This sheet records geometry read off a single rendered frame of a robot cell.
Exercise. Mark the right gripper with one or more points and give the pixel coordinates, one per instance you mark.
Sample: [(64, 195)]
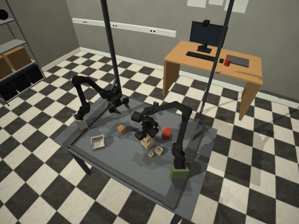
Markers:
[(112, 109)]

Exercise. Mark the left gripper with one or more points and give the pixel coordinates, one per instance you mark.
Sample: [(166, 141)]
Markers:
[(142, 134)]

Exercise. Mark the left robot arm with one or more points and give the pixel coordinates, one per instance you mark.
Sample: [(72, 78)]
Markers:
[(179, 161)]

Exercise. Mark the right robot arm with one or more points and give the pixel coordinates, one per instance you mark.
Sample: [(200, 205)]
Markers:
[(85, 108)]

